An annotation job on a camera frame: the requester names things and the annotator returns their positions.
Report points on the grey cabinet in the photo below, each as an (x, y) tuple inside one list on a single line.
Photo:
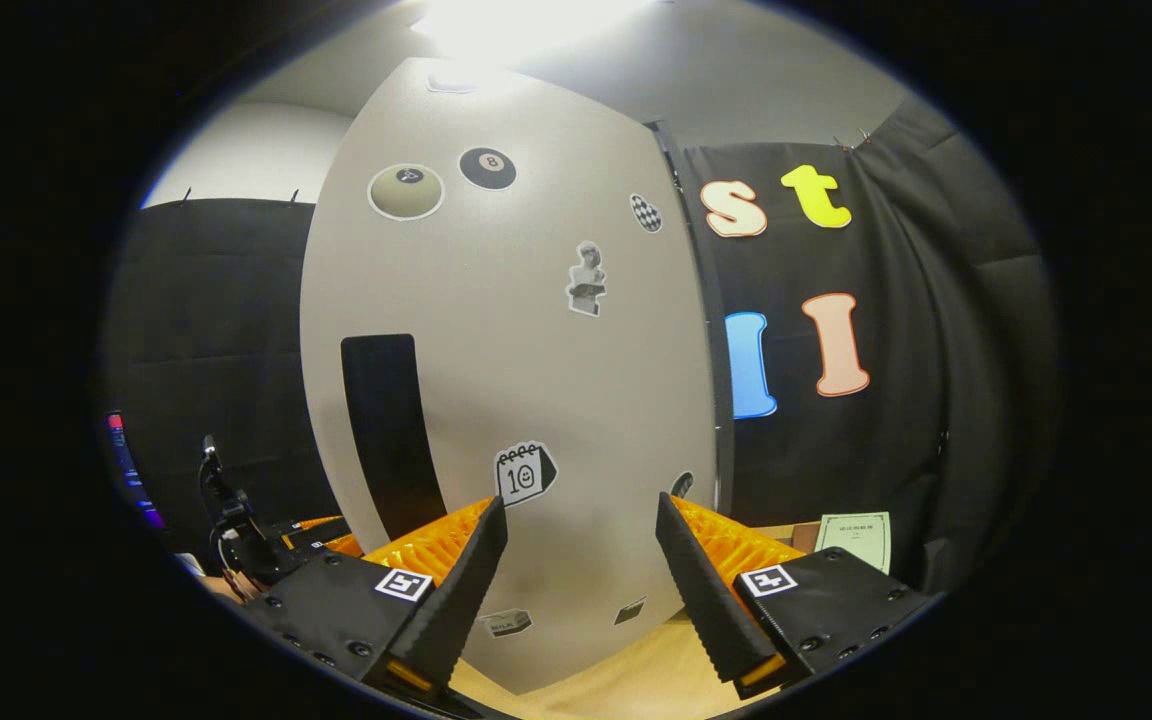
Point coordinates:
[(722, 460)]

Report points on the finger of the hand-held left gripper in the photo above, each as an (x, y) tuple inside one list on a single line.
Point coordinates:
[(321, 532)]

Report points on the black backdrop cloth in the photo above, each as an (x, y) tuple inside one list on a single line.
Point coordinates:
[(936, 400)]

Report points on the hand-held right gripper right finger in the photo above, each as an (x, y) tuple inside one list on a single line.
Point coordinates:
[(701, 600)]

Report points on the large ceiling light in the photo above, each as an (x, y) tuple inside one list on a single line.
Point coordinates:
[(526, 25)]

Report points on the glowing screen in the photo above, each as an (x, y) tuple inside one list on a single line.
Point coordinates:
[(126, 460)]

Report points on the green book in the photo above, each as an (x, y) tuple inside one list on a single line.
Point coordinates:
[(856, 540)]

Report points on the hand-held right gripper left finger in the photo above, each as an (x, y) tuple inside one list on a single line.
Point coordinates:
[(461, 600)]

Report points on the white cabinet door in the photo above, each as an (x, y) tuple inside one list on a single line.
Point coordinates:
[(536, 380)]

